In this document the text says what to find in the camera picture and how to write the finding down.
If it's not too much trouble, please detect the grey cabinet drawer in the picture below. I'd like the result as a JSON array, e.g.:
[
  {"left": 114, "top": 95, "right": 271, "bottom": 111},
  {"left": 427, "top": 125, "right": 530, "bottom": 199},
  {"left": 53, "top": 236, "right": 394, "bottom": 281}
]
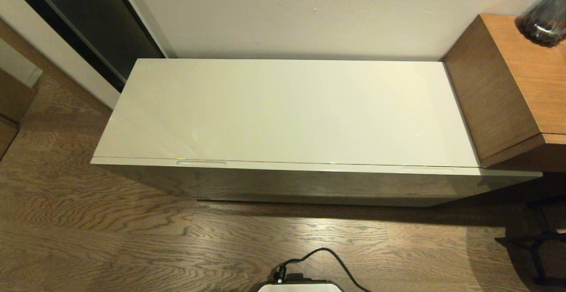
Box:
[{"left": 91, "top": 157, "right": 543, "bottom": 197}]

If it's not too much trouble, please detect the white door frame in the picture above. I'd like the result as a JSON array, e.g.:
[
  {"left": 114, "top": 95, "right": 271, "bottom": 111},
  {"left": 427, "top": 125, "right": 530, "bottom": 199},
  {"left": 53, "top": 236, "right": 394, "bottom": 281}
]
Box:
[{"left": 0, "top": 0, "right": 121, "bottom": 109}]

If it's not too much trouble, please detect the dark glass vase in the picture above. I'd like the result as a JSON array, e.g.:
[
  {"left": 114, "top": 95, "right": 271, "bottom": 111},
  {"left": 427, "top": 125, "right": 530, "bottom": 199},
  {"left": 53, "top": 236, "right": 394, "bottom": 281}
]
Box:
[{"left": 515, "top": 0, "right": 566, "bottom": 47}]

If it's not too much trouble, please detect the grey glossy cabinet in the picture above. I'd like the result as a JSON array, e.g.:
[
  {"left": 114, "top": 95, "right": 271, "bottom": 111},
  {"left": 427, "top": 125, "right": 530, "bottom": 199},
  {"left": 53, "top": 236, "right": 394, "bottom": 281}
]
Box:
[{"left": 91, "top": 58, "right": 543, "bottom": 207}]

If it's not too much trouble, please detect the dark door panel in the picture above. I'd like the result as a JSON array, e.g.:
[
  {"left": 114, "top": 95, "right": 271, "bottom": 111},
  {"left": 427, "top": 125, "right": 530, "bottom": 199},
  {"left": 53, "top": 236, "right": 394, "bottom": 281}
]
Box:
[{"left": 13, "top": 0, "right": 165, "bottom": 92}]

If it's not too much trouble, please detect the black metal stand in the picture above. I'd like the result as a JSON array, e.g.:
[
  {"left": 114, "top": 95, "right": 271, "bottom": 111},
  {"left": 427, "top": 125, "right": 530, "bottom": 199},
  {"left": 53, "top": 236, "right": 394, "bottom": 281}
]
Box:
[{"left": 494, "top": 197, "right": 566, "bottom": 286}]

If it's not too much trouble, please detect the silver black robot base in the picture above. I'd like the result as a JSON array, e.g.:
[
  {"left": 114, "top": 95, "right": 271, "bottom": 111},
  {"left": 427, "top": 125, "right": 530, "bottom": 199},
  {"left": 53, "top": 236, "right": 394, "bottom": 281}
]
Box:
[{"left": 258, "top": 273, "right": 341, "bottom": 292}]

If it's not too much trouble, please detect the brown wooden side table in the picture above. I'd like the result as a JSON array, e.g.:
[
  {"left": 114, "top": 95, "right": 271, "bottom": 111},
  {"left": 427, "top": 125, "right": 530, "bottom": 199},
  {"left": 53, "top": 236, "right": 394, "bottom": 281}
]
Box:
[{"left": 442, "top": 14, "right": 566, "bottom": 174}]

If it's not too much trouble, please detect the black base cable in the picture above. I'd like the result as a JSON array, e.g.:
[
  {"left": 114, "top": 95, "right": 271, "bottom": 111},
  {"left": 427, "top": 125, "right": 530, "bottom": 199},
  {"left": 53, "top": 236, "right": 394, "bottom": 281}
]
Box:
[{"left": 272, "top": 248, "right": 372, "bottom": 292}]

